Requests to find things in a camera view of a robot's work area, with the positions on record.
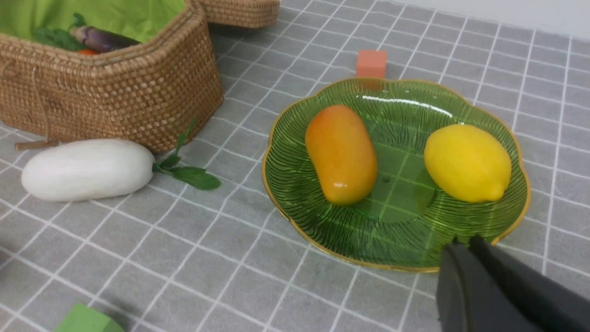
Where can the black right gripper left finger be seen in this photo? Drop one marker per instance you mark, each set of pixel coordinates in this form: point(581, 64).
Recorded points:
point(469, 300)

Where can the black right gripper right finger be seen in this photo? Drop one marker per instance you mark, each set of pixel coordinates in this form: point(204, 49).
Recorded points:
point(547, 304)

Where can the yellow lemon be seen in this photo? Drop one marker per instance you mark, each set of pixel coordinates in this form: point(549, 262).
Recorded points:
point(468, 163)

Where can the orange yellow mango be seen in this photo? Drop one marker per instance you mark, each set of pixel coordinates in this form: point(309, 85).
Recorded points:
point(342, 154)

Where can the white radish with green leaves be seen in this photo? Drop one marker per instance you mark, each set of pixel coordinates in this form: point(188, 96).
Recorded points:
point(105, 168)

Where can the dark purple eggplant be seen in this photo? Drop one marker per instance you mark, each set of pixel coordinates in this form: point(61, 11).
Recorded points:
point(100, 40)

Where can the orange carrot with green leaves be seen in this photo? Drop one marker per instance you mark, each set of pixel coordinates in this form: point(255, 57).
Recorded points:
point(61, 38)

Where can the green glass leaf plate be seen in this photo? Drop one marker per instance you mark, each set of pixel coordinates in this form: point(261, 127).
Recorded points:
point(407, 219)

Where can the small orange foam cube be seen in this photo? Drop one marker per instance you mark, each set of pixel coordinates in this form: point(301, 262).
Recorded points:
point(371, 63)

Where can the woven wicker basket lid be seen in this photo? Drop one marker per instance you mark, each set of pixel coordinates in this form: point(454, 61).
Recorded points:
point(241, 13)

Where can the woven wicker basket green lining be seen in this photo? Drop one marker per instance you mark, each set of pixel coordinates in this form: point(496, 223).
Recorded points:
point(150, 93)

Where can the green foam block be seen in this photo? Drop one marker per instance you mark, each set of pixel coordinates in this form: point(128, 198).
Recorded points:
point(86, 319)

